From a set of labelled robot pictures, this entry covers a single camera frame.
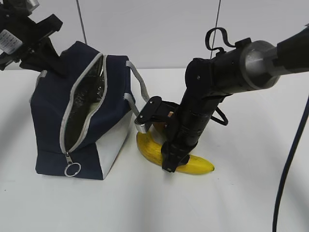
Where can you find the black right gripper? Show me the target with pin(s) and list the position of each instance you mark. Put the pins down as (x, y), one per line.
(185, 123)

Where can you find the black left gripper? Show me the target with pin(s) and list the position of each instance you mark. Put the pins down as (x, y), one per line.
(26, 42)

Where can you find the brown bread roll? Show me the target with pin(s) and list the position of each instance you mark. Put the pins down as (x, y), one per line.
(160, 127)

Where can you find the yellow banana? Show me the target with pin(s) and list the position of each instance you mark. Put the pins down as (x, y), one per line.
(151, 150)

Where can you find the navy white lunch bag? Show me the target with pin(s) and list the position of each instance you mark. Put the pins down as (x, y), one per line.
(82, 120)

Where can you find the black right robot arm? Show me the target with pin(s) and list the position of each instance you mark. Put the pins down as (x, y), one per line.
(248, 66)

